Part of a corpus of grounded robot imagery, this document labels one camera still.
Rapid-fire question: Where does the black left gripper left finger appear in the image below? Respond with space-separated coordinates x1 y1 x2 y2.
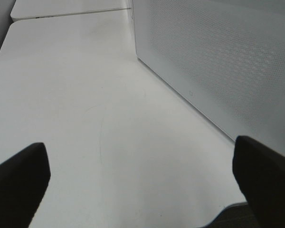
0 142 51 228

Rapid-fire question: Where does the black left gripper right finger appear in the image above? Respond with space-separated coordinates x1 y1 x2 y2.
232 136 285 228

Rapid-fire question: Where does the white microwave door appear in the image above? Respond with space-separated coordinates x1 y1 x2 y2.
133 0 285 155

